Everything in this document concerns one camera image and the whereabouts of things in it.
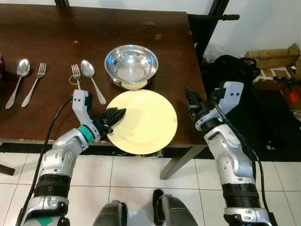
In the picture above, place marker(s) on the yellow round plate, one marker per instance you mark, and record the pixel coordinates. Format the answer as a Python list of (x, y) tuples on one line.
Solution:
[(148, 122)]

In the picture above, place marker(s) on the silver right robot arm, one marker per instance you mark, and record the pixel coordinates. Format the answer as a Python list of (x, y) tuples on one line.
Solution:
[(230, 160)]

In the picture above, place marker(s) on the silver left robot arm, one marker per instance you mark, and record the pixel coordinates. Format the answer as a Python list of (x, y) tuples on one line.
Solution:
[(61, 150)]

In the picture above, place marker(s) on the black backpack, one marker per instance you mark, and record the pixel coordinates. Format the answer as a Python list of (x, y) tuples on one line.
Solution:
[(235, 68)]

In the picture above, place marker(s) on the stainless steel bowl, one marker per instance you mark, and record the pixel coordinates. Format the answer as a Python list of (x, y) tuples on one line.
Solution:
[(130, 63)]

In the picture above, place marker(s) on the silver metal spoon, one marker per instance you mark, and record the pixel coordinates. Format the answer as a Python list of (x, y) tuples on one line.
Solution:
[(23, 68), (87, 68)]

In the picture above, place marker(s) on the yellow rubber band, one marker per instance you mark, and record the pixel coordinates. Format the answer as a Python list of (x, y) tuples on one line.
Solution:
[(71, 81)]

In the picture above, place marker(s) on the brown wooden table leg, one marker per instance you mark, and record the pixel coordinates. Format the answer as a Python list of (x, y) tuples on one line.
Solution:
[(5, 169), (176, 162)]

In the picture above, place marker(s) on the silver fork with rubber band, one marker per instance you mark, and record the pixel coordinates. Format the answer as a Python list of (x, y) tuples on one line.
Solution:
[(76, 71)]

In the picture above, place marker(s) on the black metal stand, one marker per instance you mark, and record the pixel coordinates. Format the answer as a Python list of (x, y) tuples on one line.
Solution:
[(203, 28)]

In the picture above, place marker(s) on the black floor mat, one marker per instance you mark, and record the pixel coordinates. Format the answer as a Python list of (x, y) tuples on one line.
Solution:
[(273, 127)]

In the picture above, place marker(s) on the silver metal fork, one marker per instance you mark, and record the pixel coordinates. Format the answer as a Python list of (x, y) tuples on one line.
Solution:
[(40, 70)]

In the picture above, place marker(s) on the small red item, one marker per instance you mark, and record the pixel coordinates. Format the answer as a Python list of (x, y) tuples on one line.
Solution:
[(293, 97)]

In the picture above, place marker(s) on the brown cardboard box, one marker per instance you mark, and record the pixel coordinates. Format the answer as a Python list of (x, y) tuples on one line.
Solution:
[(273, 59)]

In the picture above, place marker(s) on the grey robot left leg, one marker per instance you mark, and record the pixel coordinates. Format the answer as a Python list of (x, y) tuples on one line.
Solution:
[(110, 214)]

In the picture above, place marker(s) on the grey robot leg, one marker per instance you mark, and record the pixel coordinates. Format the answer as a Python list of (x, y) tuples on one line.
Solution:
[(110, 214), (176, 209)]

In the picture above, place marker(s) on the grey robot right leg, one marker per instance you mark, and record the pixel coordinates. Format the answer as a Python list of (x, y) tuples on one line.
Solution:
[(176, 209)]

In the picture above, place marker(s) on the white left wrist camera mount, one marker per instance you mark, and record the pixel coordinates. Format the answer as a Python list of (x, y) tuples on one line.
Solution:
[(81, 104)]

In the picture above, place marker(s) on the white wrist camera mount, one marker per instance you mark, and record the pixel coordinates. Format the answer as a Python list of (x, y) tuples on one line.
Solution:
[(81, 104), (230, 96)]

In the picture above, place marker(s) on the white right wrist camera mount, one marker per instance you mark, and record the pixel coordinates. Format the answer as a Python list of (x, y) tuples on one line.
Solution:
[(230, 96)]

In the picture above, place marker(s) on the black metal post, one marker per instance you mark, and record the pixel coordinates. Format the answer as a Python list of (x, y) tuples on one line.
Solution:
[(61, 3)]

